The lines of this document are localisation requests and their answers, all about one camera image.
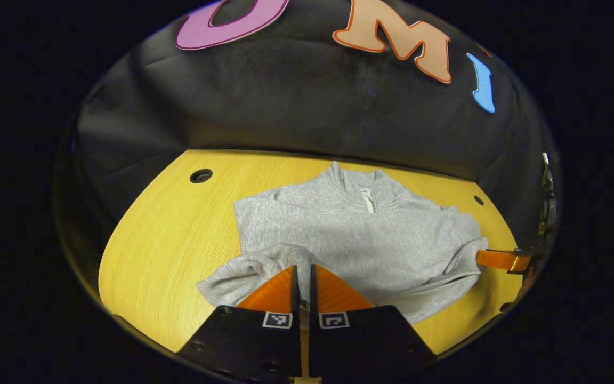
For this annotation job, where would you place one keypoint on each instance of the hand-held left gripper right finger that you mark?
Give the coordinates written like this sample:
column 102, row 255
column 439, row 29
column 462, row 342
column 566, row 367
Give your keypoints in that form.
column 313, row 290

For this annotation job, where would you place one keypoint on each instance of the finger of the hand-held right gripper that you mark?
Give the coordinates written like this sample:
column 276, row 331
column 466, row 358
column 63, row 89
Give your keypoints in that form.
column 501, row 260

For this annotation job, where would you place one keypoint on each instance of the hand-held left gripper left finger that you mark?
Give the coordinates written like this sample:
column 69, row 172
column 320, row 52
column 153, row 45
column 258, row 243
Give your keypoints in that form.
column 295, row 290

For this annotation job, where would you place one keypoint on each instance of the grey zip-neck sweatshirt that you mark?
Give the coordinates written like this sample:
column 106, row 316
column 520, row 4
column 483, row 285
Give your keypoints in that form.
column 365, row 240

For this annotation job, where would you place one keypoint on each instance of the black backdrop cloth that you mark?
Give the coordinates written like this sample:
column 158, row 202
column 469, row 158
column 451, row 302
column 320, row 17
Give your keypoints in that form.
column 307, row 106

